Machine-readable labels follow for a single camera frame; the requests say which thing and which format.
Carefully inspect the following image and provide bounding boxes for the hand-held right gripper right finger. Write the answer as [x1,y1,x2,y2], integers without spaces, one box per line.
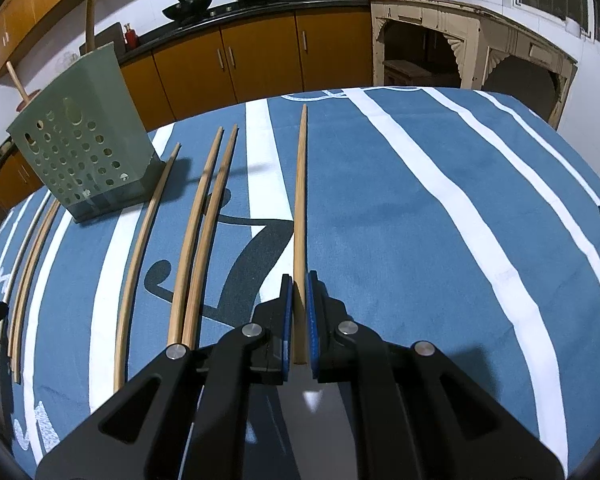
[305,270,566,480]

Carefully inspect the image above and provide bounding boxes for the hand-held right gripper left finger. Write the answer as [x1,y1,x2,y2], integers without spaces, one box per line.
[35,274,295,480]

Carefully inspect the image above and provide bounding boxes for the wooden chopstick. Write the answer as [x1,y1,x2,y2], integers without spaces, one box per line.
[167,126,226,348]
[5,61,31,103]
[6,200,56,361]
[180,125,240,350]
[84,0,102,55]
[11,199,63,385]
[114,142,182,392]
[292,103,311,366]

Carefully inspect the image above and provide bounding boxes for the green perforated utensil holder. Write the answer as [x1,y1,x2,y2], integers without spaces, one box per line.
[6,41,165,225]

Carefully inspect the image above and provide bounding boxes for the blue white striped tablecloth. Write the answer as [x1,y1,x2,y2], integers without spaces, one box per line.
[0,85,600,480]

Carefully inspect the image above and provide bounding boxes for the orange lower kitchen cabinets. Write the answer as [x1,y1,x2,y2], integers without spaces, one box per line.
[0,7,373,211]

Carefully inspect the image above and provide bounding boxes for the orange kitchen cabinets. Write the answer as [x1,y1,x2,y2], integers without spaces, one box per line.
[0,7,373,211]
[0,0,118,81]

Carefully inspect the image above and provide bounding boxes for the dark cutting board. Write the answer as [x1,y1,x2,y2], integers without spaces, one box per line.
[96,22,126,58]

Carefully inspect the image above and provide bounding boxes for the orange upper kitchen cabinets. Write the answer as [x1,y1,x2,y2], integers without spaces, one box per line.
[0,0,118,81]

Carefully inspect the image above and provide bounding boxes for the black stone countertop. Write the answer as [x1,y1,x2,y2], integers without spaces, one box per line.
[117,0,373,66]

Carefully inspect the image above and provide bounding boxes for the black wok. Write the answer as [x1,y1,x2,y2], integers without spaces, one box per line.
[161,0,215,26]

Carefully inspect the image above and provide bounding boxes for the old white wooden table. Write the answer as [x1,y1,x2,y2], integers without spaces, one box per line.
[369,0,579,130]

